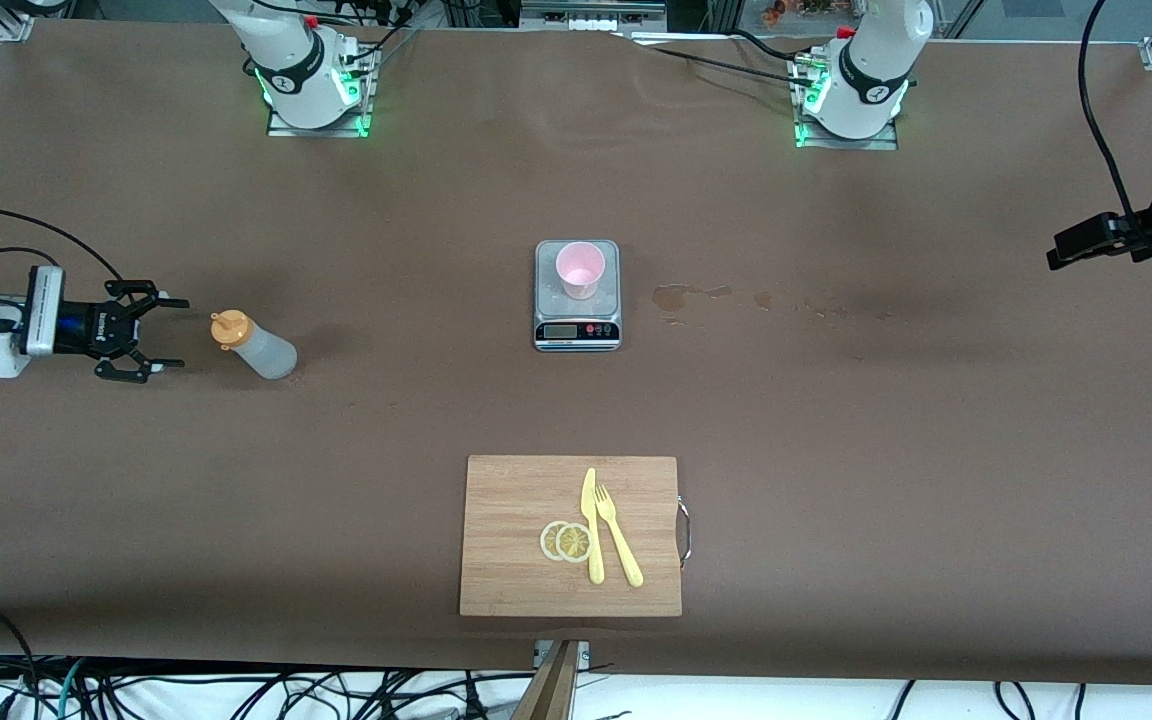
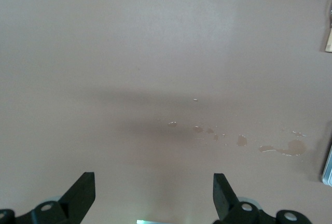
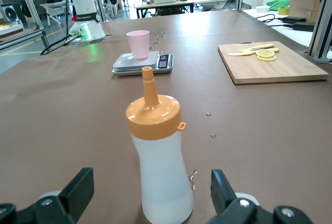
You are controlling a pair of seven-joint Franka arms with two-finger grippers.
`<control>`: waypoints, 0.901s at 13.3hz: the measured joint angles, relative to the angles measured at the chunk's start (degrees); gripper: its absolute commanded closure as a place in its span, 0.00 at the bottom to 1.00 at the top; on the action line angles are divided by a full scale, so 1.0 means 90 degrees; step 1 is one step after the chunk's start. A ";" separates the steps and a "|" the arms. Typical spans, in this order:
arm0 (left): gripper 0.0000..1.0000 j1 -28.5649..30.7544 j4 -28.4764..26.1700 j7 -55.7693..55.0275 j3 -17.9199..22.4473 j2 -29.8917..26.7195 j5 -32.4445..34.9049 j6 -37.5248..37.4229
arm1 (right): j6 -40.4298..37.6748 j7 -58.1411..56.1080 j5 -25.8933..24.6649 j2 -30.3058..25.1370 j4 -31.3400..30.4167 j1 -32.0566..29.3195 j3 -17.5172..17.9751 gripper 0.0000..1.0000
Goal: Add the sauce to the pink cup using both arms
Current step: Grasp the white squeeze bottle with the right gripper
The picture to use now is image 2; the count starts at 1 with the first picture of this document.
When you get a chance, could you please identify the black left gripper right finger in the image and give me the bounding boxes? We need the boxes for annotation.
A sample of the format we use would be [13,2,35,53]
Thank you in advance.
[212,173,275,224]

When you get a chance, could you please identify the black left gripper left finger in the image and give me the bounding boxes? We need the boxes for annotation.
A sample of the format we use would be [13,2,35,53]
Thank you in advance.
[15,172,96,224]

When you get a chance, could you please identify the brown liquid spill puddle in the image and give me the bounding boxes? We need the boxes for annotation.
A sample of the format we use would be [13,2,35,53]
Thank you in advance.
[259,139,308,157]

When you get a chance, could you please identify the silver digital kitchen scale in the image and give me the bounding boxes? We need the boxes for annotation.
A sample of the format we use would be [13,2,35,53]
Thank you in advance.
[321,146,332,186]

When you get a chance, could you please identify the wooden cutting board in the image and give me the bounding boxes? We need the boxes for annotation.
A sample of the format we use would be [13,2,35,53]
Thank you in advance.
[324,0,332,53]

